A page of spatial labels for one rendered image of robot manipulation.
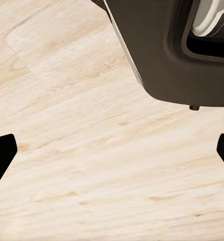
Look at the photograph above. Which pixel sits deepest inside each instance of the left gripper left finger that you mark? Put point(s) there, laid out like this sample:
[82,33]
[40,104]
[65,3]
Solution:
[8,150]

